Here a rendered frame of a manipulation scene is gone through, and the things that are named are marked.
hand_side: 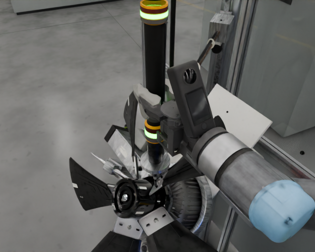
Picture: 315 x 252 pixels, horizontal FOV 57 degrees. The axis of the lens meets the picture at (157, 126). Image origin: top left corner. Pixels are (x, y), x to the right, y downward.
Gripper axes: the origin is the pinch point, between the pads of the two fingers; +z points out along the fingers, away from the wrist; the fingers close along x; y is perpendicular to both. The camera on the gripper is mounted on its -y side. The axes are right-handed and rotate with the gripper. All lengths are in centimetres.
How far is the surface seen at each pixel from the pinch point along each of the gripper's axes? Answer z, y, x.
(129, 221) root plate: 4, 52, -6
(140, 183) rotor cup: 6.6, 38.8, 0.3
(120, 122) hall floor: 173, 164, 68
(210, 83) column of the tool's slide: 39, 40, 55
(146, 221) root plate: -1.4, 46.0, -2.5
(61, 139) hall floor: 182, 164, 8
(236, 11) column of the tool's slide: 33, 8, 59
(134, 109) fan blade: 24.1, 26.3, 9.1
